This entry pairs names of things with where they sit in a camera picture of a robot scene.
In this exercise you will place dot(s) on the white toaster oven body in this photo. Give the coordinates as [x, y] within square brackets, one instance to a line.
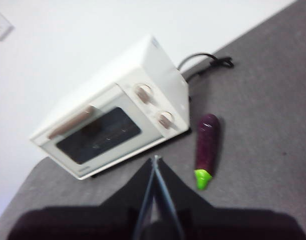
[155, 72]

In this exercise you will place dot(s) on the beige oven knob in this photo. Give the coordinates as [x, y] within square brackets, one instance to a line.
[143, 93]
[165, 120]

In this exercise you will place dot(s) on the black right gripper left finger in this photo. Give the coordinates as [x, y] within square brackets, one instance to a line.
[92, 225]

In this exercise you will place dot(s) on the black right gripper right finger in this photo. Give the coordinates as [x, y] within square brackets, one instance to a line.
[218, 225]

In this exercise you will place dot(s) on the purple toy eggplant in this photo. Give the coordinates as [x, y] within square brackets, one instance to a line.
[207, 140]

